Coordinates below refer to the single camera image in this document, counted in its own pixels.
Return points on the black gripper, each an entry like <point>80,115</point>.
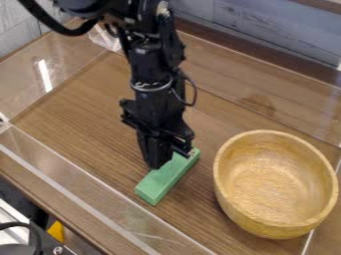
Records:
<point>154,113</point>

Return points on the green rectangular block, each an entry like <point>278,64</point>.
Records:
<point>159,181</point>

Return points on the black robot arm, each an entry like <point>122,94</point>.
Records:
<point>142,23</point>

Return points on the light wooden bowl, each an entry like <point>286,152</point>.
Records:
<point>274,184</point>

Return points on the black device with yellow part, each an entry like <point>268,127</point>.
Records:
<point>24,224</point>

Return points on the clear acrylic enclosure wall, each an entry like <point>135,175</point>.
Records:
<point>71,156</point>

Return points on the clear acrylic corner bracket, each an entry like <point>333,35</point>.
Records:
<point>103,39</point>

